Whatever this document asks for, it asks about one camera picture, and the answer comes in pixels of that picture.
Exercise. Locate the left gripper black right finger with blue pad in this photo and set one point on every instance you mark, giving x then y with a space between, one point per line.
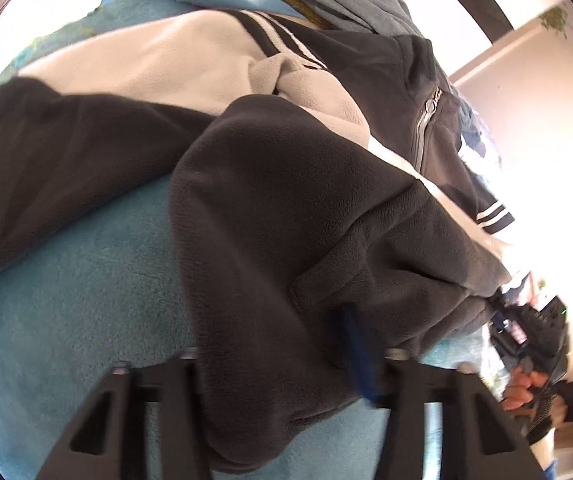
442 423

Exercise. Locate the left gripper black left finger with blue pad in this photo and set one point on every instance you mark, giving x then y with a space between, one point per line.
106 437

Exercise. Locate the black and cream fleece jacket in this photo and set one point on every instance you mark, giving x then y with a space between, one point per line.
276 199

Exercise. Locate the person's right hand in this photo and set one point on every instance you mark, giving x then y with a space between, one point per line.
524 389

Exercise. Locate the teal floral plush blanket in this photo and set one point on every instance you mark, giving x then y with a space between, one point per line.
81 329

